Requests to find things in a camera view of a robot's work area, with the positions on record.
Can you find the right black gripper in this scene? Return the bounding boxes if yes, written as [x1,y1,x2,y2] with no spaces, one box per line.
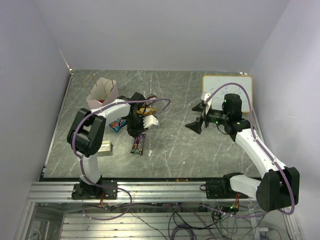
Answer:
[185,102,229,134]

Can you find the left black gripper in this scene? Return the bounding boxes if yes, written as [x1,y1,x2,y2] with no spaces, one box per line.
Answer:
[125,114,149,139]

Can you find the yellow M&Ms packet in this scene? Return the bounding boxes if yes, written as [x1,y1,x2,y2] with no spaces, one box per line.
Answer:
[137,107,156,116]

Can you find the blue M&Ms packet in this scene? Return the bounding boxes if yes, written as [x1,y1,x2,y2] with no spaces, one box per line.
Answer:
[109,118,127,133]

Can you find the purple M&Ms packet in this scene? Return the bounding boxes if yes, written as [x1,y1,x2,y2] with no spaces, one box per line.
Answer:
[130,133,146,156]

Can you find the small whiteboard with stand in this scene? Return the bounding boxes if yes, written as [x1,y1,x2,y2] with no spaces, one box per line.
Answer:
[202,75,253,113]

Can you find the pink paper bag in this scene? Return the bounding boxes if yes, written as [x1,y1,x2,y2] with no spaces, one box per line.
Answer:
[84,74,119,110]

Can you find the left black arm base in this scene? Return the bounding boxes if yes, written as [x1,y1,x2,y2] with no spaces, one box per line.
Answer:
[71,177,118,200]

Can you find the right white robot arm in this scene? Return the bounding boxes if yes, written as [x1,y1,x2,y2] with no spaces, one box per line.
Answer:
[185,92,300,212]

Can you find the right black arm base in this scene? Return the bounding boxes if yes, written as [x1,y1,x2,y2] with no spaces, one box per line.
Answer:
[199,178,249,199]

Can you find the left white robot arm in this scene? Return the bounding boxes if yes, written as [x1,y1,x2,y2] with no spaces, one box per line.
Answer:
[67,92,148,199]

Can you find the white cardboard box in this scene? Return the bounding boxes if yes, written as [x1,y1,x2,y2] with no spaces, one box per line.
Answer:
[97,140,113,157]

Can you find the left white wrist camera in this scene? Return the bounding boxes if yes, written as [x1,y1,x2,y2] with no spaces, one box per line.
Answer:
[143,114,159,129]

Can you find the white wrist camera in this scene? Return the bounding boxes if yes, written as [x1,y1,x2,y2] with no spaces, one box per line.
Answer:
[143,114,159,129]
[201,91,213,114]

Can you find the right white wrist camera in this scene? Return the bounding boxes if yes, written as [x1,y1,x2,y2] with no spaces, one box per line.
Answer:
[201,91,213,114]

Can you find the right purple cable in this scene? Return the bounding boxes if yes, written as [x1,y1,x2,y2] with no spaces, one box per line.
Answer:
[199,82,296,220]

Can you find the purple cable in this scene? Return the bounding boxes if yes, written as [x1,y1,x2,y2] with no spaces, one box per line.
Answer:
[71,97,172,221]
[199,82,296,220]

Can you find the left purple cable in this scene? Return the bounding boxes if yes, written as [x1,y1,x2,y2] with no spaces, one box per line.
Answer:
[71,97,172,221]

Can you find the loose floor cables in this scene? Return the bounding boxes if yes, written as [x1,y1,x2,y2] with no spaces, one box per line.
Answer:
[82,199,251,240]

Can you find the aluminium frame rail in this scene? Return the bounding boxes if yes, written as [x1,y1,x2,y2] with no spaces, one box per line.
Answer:
[26,180,292,204]

